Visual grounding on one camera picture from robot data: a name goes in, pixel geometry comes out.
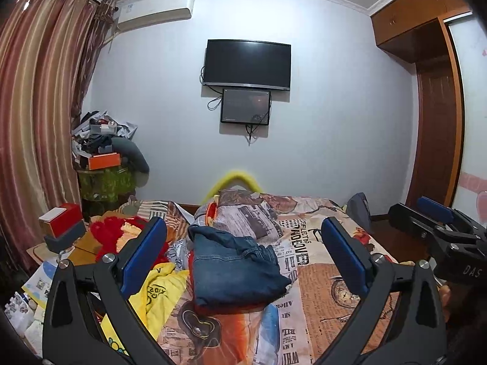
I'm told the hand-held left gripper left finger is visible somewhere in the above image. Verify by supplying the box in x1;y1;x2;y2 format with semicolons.
42;217;179;365

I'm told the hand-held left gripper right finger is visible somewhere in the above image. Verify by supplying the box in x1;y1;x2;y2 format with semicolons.
316;217;447;365

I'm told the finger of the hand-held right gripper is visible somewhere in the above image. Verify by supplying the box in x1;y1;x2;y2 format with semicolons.
388;203;442;241
416;196;463;224

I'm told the blue denim jacket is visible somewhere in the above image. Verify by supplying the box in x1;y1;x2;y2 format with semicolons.
187;225;293;314

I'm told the person's right hand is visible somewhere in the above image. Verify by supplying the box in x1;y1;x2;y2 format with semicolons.
437;284;454;326

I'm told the red garment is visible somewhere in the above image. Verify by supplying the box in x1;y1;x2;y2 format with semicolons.
152;236;196;274

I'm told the newspaper print blanket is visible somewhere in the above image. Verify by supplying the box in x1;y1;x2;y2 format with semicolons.
127;188;405;365

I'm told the yellow garment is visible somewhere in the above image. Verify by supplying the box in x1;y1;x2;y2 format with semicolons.
100;262;191;355

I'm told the red plush toy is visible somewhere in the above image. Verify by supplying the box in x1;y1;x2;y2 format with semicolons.
89;215;153;264

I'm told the brown cardboard sheet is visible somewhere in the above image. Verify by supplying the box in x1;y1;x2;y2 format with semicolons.
26;231;115;267

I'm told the brown wooden door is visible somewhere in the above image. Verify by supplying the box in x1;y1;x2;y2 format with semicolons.
404;19;465;210

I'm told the grey box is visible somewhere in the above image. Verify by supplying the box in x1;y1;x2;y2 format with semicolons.
43;221;87;254

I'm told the green patterned cloth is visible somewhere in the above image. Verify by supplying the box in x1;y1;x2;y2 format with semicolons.
77;166;136;203

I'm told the red and white box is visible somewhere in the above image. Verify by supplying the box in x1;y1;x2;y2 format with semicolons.
38;203;84;238

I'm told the orange box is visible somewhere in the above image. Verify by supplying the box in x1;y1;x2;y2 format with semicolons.
87;152;122;170

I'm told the grey neck pillow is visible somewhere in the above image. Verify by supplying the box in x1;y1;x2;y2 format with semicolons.
110;136;150;174

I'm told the stack of white booklets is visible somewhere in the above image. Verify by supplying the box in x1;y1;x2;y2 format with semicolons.
5;258;61;354

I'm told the yellow foam tube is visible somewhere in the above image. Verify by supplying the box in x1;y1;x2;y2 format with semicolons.
201;170;262;205

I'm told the pile of clutter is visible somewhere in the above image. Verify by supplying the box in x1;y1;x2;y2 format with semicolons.
70;109;138;161

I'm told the striped brown curtain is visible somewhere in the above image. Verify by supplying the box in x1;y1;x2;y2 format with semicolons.
0;0;115;274

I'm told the brown wooden overhead cabinet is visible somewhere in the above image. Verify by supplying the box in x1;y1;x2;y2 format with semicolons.
370;0;481;62

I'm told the white air conditioner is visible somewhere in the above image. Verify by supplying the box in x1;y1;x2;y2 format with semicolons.
113;0;196;33

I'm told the black monitor cable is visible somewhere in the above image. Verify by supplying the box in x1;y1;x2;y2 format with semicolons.
245;112;267;146

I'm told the small black wall monitor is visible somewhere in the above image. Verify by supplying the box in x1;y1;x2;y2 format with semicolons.
220;88;272;126

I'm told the large black wall television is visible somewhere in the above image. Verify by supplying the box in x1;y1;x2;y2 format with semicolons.
202;39;292;92

